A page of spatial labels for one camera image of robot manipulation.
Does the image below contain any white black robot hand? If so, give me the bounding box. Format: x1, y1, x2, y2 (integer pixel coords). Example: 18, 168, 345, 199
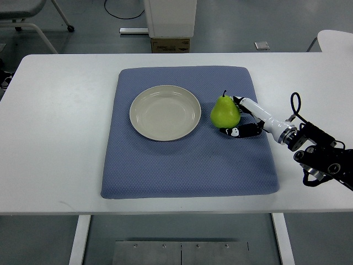
220, 96, 298, 145

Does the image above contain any green pear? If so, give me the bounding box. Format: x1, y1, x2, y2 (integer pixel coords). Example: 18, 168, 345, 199
210, 90, 241, 129

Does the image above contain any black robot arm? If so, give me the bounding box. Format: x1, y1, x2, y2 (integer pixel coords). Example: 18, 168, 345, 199
285, 92, 352, 190

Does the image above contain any beige round plate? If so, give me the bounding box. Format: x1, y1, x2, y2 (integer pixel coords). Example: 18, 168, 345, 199
129, 85, 201, 141

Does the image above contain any blue textured mat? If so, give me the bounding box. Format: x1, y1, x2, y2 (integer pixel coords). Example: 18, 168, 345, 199
101, 66, 279, 199

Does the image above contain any white round side table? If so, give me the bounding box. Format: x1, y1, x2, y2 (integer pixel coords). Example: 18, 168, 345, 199
307, 30, 352, 54

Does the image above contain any right white table leg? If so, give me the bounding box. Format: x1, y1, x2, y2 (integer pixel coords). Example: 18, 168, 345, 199
271, 213, 295, 265

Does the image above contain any white table leg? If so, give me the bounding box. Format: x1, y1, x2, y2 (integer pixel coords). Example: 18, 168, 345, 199
69, 215, 91, 265
271, 213, 295, 265

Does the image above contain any brown cardboard box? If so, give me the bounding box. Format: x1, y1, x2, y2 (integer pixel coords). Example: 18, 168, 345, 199
151, 38, 190, 54

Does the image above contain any white machine base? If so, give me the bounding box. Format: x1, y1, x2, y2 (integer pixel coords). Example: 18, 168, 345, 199
119, 0, 198, 38

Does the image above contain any left white table leg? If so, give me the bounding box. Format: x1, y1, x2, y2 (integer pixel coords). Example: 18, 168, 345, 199
69, 215, 91, 265

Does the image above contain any black white object at left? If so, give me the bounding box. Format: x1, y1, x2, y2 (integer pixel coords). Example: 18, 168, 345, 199
0, 59, 15, 91

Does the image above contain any white rolling chair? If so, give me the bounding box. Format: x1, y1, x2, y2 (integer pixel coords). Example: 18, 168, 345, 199
0, 0, 76, 55

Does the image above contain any black floor cable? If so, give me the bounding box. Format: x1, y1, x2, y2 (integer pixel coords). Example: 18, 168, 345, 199
104, 0, 146, 20

